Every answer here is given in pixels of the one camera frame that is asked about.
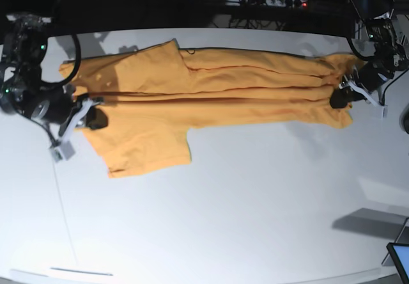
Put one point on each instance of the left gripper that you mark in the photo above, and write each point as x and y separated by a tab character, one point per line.
362	84

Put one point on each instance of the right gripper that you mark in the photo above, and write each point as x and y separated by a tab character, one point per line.
60	112

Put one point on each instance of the yellow T-shirt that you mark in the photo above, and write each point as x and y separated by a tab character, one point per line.
153	97

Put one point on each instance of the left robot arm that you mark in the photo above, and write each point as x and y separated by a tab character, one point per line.
389	57

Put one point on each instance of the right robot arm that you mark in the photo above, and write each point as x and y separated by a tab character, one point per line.
24	48

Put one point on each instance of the white power strip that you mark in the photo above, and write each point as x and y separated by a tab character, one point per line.
296	4

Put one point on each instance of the white label strip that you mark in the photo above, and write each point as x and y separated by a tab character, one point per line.
81	271

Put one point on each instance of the tablet screen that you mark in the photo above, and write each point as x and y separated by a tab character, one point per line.
399	255

